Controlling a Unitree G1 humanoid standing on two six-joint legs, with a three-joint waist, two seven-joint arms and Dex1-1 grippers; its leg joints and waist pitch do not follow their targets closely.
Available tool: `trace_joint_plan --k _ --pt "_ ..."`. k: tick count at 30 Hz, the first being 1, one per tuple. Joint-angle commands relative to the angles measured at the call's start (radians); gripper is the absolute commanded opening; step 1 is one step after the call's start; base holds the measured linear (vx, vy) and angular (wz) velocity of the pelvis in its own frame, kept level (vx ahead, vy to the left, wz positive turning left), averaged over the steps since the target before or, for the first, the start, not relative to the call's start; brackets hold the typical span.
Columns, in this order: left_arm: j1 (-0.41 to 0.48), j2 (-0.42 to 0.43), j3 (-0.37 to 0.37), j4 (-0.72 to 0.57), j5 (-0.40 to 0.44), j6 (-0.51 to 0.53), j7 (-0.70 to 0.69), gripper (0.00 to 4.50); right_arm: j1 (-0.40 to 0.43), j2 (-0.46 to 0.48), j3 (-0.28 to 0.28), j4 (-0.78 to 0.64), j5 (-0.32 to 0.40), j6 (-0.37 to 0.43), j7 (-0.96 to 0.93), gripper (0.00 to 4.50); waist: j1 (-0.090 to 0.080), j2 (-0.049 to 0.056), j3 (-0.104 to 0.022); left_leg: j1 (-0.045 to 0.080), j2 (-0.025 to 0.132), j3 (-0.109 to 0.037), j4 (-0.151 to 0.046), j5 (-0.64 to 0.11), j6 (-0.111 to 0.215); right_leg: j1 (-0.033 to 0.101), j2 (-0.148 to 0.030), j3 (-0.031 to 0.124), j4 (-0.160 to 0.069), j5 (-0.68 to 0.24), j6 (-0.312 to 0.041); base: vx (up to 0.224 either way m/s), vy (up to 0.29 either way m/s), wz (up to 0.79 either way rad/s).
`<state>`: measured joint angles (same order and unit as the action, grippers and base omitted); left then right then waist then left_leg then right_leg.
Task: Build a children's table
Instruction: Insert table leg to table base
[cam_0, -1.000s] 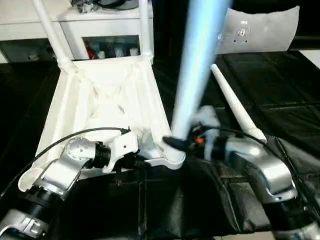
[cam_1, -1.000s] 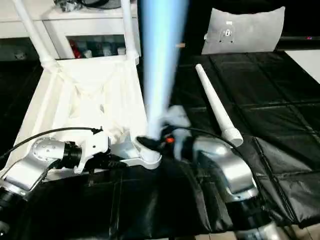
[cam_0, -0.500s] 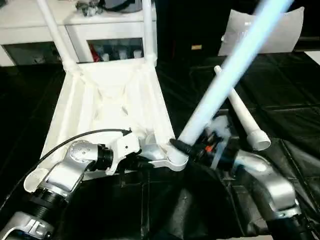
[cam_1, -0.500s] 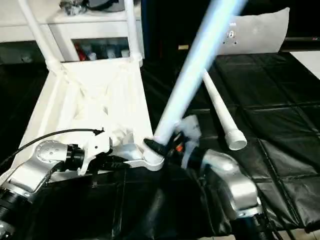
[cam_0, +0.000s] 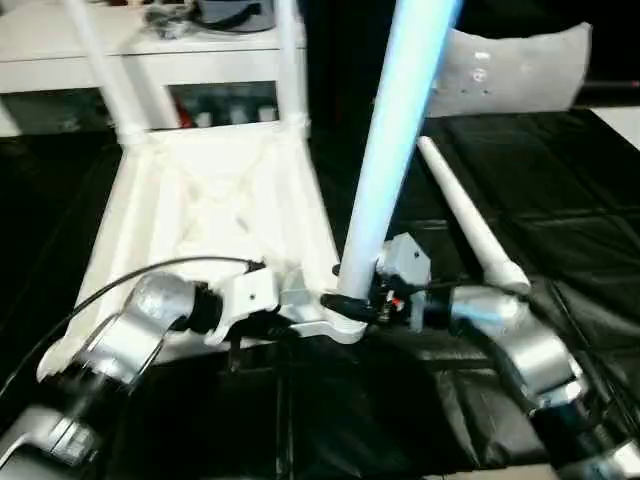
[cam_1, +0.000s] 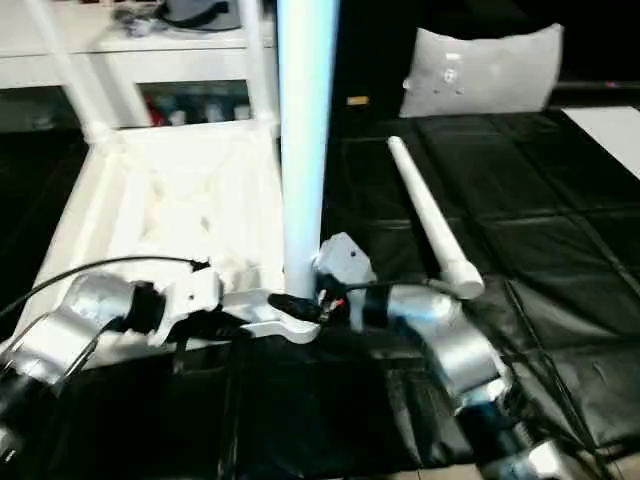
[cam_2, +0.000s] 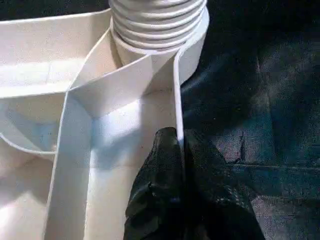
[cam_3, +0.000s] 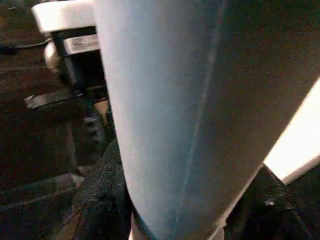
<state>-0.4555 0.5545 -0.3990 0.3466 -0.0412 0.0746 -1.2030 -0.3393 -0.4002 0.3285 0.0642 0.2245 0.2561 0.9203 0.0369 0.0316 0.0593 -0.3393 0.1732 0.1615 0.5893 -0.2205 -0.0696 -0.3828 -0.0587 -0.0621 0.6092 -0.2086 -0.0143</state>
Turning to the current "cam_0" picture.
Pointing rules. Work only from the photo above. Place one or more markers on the white plastic table top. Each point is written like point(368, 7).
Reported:
point(200, 165)

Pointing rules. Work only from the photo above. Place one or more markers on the white plastic table leg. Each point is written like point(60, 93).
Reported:
point(107, 75)
point(292, 75)
point(475, 225)
point(395, 125)

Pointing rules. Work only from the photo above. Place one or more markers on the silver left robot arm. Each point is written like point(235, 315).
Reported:
point(130, 330)

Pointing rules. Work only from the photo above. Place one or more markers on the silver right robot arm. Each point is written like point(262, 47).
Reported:
point(540, 350)

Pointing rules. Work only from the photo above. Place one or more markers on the black work mat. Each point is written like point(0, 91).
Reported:
point(350, 400)

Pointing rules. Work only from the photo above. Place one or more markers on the small white cup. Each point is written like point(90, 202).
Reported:
point(235, 116)
point(202, 119)
point(265, 114)

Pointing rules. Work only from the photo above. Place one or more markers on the black furniture with yellow label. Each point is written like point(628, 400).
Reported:
point(345, 60)

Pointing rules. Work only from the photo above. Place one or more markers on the grey helmet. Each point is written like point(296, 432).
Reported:
point(235, 15)

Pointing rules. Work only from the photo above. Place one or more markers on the white glass-door cabinet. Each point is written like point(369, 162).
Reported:
point(50, 65)

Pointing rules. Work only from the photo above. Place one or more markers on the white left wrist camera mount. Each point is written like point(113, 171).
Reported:
point(250, 295)

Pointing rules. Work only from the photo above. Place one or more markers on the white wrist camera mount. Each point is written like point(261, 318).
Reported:
point(250, 295)
point(407, 257)

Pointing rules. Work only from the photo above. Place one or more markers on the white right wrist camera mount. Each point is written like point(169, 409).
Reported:
point(407, 257)

